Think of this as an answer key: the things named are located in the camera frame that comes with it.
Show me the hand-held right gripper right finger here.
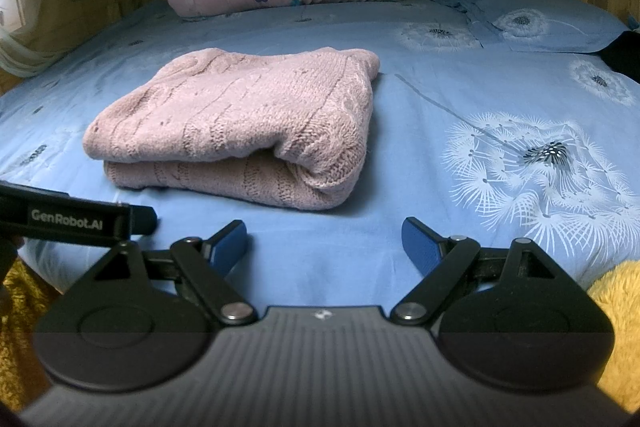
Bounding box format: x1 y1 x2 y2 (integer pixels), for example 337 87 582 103
389 217 567 326

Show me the blue dandelion-print pillow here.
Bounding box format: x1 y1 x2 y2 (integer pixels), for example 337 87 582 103
435 0 632 54

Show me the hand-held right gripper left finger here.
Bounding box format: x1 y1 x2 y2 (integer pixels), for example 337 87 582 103
74 219 257 326

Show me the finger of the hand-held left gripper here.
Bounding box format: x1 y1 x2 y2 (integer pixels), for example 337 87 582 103
129 205 160 238

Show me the blue dandelion-print bedsheet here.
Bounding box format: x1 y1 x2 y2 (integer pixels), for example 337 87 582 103
0 0 640 299

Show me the pink knit cardigan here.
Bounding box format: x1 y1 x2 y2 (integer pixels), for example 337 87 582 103
82 47 382 212

